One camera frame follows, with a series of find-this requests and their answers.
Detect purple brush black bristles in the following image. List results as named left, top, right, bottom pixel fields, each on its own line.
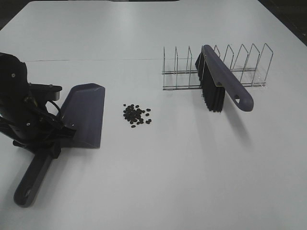
left=195, top=45, right=254, bottom=112

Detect purple plastic dustpan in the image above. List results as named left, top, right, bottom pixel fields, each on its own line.
left=13, top=83, right=106, bottom=207

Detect pile of coffee beans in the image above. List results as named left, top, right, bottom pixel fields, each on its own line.
left=123, top=104, right=152, bottom=128

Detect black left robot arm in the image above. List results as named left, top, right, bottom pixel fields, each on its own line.
left=0, top=53, right=75, bottom=159

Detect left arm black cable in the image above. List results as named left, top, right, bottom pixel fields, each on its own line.
left=45, top=100, right=62, bottom=118

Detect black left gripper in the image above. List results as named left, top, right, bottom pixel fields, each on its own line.
left=0, top=95, right=76, bottom=159

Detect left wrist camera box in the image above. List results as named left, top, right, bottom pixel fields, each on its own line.
left=29, top=84, right=62, bottom=105

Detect chrome wire dish rack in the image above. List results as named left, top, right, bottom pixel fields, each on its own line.
left=161, top=43, right=274, bottom=91

